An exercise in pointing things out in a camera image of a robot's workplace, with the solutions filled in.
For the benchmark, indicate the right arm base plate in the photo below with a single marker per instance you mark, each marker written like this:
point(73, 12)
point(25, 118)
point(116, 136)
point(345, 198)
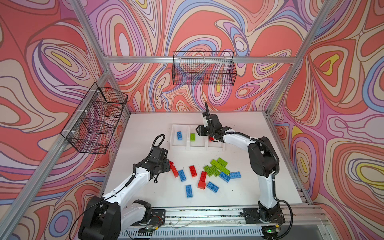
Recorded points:
point(263, 216)

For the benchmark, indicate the blue lego under pile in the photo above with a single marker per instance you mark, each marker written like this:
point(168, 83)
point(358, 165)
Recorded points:
point(224, 177)

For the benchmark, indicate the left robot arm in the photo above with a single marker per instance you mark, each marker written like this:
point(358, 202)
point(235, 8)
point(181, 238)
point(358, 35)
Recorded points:
point(105, 217)

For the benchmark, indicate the right white bin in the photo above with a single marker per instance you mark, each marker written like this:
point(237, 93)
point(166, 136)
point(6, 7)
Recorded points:
point(215, 145)

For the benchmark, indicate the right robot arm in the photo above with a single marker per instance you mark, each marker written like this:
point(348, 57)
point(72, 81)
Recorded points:
point(263, 161)

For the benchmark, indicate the black wire basket left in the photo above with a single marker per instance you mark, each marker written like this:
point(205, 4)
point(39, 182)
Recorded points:
point(95, 120)

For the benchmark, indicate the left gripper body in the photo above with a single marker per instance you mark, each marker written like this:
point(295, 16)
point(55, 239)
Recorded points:
point(164, 166)

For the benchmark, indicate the green lego top pile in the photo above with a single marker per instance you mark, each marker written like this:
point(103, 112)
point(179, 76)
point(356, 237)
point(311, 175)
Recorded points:
point(222, 162)

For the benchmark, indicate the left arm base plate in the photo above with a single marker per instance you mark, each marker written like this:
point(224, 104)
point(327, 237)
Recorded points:
point(156, 219)

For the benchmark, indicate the left white bin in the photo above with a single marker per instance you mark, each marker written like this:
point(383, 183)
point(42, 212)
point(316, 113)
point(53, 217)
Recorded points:
point(182, 145)

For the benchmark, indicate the white bin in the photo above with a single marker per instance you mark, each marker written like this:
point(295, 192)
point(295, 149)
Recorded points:
point(199, 143)
point(182, 145)
point(215, 145)

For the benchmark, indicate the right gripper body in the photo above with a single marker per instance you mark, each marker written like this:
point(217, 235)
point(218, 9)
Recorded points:
point(206, 130)

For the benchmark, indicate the green lego pile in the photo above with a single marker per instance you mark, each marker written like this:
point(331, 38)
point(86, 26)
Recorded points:
point(222, 162)
point(215, 171)
point(208, 170)

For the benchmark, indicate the aluminium front rail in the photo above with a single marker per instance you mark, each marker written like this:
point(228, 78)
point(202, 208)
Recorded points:
point(230, 217)

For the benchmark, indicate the green lego long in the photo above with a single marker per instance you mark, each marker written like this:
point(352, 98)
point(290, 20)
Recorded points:
point(220, 167)

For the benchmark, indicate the black wire basket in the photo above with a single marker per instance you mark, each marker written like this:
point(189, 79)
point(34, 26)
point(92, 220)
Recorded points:
point(207, 68)
point(95, 120)

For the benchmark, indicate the black wire basket back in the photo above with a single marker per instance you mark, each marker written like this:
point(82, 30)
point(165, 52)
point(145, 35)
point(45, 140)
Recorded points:
point(207, 68)

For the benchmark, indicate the blue lego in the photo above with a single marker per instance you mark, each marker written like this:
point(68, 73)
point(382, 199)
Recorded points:
point(182, 175)
point(179, 135)
point(224, 177)
point(212, 187)
point(235, 175)
point(189, 192)

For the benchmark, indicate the middle white bin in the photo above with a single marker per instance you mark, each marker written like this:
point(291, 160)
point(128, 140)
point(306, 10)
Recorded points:
point(199, 143)

